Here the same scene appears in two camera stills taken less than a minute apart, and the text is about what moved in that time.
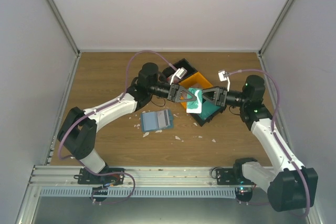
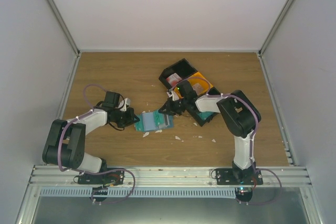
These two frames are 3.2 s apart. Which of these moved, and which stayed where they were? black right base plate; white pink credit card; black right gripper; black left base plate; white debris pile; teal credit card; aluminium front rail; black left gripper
Moved: black left gripper; white pink credit card; black right gripper; teal credit card
Stayed: black left base plate; aluminium front rail; white debris pile; black right base plate
